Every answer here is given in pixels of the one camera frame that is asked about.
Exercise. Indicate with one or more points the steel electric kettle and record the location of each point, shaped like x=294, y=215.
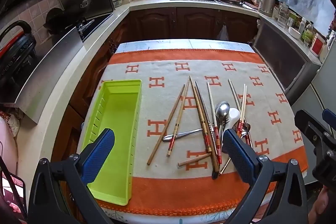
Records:
x=266, y=1

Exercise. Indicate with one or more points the lime green utensil tray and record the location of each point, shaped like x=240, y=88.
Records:
x=118, y=121

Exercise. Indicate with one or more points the white bowl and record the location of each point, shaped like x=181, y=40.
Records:
x=294, y=33

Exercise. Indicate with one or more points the plain brown bamboo chopstick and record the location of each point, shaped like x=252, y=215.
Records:
x=168, y=121

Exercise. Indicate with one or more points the person's right hand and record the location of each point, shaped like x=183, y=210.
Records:
x=324, y=208

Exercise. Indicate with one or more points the white plastic bag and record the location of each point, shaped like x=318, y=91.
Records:
x=222, y=33

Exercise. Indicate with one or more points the brown chopstick red yellow bands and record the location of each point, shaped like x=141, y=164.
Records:
x=195, y=96

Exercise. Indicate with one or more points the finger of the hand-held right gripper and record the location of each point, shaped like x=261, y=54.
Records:
x=307, y=121
x=330, y=116

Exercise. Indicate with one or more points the white kitchen countertop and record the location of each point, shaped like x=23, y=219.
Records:
x=76, y=69

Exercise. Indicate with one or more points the thin steel chopstick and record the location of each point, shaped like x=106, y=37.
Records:
x=225, y=166

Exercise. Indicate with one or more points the floral cloth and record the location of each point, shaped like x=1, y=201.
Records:
x=10, y=123

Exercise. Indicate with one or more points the steel oven dark door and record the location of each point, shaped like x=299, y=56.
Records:
x=283, y=58

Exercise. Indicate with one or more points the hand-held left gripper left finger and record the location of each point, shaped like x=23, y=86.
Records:
x=101, y=153

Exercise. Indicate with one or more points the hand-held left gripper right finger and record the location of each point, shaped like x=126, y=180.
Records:
x=240, y=158

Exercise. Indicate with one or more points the green label bottle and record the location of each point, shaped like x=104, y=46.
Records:
x=307, y=35

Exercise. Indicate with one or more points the dark grey slim chopstick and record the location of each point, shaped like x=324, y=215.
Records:
x=197, y=87

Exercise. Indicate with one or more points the black pressure cooker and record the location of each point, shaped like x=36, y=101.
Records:
x=15, y=56

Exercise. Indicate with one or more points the stainless steel divider plate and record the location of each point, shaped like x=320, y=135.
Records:
x=50, y=74

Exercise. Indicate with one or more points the black tablet screen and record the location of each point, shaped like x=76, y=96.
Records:
x=13, y=195

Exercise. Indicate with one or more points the orange beige printed blanket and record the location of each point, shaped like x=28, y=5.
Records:
x=162, y=108

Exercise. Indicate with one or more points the white ceramic spoon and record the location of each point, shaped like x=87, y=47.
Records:
x=232, y=116

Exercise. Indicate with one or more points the brown wooden chopstick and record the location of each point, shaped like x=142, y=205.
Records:
x=194, y=159

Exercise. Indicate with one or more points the black wok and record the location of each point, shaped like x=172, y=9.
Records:
x=60, y=19

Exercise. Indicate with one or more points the red label jar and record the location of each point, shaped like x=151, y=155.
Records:
x=317, y=45

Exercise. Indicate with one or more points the clear glass jar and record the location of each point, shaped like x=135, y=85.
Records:
x=283, y=15

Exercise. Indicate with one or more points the large steel spoon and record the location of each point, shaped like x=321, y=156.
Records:
x=222, y=109

